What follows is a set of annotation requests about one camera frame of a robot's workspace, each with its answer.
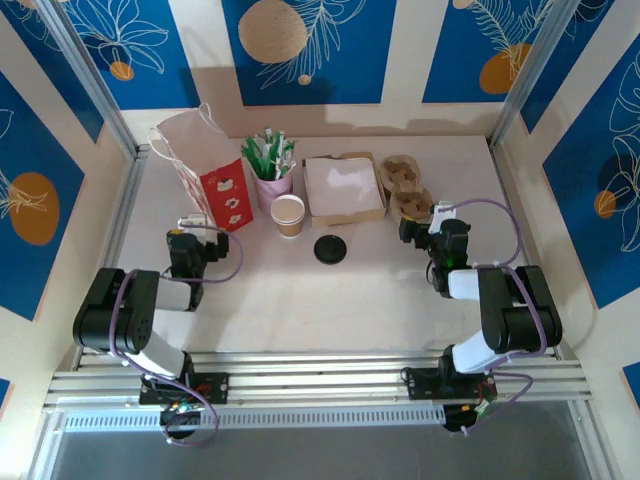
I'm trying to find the pulp cup carrier stack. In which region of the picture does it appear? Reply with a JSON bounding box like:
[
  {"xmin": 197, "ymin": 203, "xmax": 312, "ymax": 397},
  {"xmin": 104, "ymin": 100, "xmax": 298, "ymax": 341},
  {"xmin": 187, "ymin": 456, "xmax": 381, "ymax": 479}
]
[{"xmin": 379, "ymin": 155, "xmax": 434, "ymax": 225}]

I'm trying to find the black cup lid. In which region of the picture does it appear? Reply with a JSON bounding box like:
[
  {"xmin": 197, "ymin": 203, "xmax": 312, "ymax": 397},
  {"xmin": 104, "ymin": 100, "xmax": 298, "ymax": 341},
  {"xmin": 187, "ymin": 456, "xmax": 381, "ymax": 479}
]
[{"xmin": 313, "ymin": 233, "xmax": 348, "ymax": 266}]

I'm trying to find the aluminium frame post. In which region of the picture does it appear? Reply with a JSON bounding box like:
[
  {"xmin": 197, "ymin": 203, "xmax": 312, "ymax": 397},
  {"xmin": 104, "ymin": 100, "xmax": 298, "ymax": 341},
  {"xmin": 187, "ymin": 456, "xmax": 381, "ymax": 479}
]
[
  {"xmin": 37, "ymin": 0, "xmax": 139, "ymax": 156},
  {"xmin": 489, "ymin": 0, "xmax": 584, "ymax": 149}
]

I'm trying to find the aluminium side rail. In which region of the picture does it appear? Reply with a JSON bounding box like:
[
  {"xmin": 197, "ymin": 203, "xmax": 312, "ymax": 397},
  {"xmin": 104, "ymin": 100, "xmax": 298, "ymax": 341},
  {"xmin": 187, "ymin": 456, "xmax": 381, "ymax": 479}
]
[{"xmin": 74, "ymin": 143, "xmax": 151, "ymax": 371}]

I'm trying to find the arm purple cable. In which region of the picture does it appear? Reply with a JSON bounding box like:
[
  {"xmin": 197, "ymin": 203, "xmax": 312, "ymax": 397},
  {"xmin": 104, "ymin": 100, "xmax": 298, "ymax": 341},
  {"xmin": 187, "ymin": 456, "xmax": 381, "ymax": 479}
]
[
  {"xmin": 439, "ymin": 198, "xmax": 534, "ymax": 436},
  {"xmin": 107, "ymin": 224, "xmax": 246, "ymax": 449}
]

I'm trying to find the right black mount plate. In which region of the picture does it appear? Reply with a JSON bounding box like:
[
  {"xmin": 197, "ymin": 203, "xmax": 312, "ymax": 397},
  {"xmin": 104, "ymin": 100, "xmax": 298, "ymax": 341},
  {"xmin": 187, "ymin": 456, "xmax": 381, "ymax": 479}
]
[{"xmin": 402, "ymin": 367, "xmax": 499, "ymax": 401}]

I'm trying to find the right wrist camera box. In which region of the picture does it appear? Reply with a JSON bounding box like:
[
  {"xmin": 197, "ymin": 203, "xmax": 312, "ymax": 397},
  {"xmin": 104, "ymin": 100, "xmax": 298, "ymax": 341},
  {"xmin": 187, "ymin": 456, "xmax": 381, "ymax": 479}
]
[{"xmin": 428, "ymin": 201, "xmax": 459, "ymax": 235}]

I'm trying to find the black mount plate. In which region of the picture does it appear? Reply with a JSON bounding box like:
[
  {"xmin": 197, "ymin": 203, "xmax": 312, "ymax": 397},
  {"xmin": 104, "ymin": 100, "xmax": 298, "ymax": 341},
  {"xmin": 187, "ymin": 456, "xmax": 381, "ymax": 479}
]
[
  {"xmin": 402, "ymin": 367, "xmax": 499, "ymax": 401},
  {"xmin": 138, "ymin": 372, "xmax": 231, "ymax": 406}
]

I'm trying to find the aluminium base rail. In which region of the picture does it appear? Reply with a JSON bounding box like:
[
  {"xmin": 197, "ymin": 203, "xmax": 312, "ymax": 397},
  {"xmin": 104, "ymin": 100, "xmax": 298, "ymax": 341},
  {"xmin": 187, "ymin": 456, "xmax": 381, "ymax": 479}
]
[{"xmin": 42, "ymin": 349, "xmax": 596, "ymax": 412}]

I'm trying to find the brown paper cup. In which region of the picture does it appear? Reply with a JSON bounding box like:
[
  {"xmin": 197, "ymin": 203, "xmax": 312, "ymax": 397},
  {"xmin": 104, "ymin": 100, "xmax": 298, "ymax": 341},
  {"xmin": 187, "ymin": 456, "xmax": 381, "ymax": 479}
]
[{"xmin": 270, "ymin": 193, "xmax": 306, "ymax": 240}]

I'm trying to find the white napkin stack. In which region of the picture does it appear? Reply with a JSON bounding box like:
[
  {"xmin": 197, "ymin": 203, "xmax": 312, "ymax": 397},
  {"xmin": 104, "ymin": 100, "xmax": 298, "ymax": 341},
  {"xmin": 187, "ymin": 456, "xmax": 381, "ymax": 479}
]
[{"xmin": 305, "ymin": 157, "xmax": 384, "ymax": 216}]

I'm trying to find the brown cardboard box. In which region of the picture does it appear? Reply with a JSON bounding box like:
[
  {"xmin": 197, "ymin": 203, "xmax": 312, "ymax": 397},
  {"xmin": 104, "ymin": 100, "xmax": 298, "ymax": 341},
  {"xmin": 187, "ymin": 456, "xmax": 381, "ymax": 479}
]
[{"xmin": 301, "ymin": 151, "xmax": 389, "ymax": 229}]

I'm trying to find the left black mount plate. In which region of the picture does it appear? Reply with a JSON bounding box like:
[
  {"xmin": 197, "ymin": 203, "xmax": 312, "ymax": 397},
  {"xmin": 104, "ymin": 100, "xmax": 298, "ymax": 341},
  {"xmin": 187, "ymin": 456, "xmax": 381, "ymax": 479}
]
[{"xmin": 138, "ymin": 372, "xmax": 231, "ymax": 406}]

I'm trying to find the red white paper bag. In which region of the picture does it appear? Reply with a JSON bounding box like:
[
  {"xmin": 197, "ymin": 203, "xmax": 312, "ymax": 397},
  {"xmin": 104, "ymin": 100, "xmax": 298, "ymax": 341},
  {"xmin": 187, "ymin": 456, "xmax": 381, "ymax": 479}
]
[{"xmin": 147, "ymin": 102, "xmax": 255, "ymax": 232}]

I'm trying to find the green white stick bundle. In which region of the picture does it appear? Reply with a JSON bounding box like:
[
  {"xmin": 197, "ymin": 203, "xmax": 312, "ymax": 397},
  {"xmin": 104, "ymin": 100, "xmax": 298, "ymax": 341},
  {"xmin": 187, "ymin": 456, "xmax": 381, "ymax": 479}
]
[{"xmin": 241, "ymin": 127, "xmax": 297, "ymax": 181}]

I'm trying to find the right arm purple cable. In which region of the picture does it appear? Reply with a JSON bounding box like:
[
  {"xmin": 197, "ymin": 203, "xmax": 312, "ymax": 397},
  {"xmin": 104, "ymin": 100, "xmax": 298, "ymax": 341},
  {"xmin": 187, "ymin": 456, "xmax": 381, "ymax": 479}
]
[{"xmin": 439, "ymin": 198, "xmax": 534, "ymax": 436}]

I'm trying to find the white slotted cable duct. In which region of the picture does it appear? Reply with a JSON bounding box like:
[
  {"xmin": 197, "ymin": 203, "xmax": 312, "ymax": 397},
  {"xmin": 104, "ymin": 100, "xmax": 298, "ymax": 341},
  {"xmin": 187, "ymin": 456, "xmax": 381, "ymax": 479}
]
[{"xmin": 62, "ymin": 407, "xmax": 446, "ymax": 434}]

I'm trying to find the pink holder cup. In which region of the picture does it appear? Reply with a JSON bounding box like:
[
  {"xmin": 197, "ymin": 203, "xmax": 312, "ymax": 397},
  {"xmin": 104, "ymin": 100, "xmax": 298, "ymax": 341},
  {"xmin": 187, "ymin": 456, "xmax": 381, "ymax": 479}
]
[{"xmin": 252, "ymin": 172, "xmax": 295, "ymax": 214}]

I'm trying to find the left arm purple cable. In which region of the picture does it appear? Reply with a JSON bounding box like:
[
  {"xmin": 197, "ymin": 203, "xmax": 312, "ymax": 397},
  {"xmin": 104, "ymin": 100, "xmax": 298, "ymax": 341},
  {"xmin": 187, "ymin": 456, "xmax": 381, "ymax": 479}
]
[{"xmin": 107, "ymin": 224, "xmax": 246, "ymax": 449}]

